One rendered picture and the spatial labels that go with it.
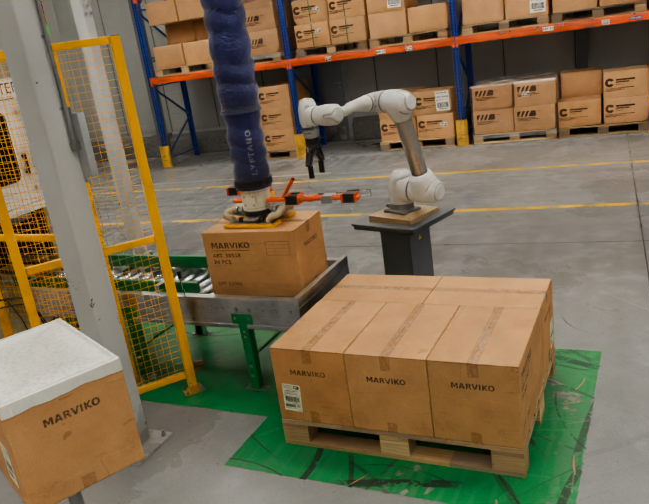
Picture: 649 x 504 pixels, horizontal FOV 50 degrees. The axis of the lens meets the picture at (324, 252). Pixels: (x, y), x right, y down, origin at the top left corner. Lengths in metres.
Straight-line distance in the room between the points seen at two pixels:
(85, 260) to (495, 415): 2.03
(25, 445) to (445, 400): 1.72
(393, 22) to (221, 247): 7.43
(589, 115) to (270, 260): 7.48
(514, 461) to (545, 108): 7.96
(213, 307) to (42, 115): 1.47
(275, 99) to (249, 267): 7.96
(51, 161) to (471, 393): 2.15
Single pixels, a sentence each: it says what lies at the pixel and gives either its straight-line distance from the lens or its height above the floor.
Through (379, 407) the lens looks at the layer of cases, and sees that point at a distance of 3.31.
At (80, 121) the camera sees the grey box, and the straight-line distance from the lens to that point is 3.47.
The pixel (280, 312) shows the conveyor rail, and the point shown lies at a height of 0.52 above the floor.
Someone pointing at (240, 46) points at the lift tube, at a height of 1.95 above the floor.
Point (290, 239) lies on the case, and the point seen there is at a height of 0.90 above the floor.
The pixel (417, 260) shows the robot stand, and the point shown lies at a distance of 4.53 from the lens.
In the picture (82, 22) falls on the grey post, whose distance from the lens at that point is 6.80.
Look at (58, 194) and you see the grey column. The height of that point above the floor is 1.42.
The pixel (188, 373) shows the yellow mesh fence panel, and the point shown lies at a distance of 4.30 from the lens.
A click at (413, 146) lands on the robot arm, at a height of 1.24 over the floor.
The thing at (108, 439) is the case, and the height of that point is 0.75.
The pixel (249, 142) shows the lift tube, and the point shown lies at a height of 1.44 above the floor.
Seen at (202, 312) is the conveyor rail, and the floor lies 0.49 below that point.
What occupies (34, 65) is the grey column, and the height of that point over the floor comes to 2.00.
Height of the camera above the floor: 1.97
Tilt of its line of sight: 18 degrees down
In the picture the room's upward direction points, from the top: 9 degrees counter-clockwise
